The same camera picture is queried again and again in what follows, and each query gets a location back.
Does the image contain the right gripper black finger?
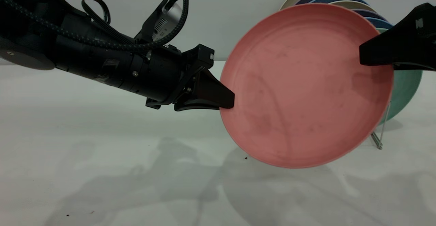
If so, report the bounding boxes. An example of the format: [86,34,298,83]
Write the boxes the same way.
[359,3,436,66]
[393,64,436,72]

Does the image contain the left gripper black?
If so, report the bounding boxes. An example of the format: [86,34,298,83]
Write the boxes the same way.
[135,44,235,112]

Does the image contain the pink round plate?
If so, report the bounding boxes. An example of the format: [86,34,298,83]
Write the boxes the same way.
[220,3,394,169]

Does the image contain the green round plate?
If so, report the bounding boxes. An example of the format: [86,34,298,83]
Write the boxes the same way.
[376,28,423,126]

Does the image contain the metal wire plate rack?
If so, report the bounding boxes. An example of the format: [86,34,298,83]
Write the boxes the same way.
[371,102,391,150]

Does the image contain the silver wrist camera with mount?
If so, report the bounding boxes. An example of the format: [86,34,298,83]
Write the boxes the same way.
[135,0,188,46]

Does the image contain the black braided cable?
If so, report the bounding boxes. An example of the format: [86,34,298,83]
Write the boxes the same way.
[0,0,189,52]

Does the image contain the black looped flat cable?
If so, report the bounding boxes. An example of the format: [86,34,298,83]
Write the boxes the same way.
[81,0,137,46]

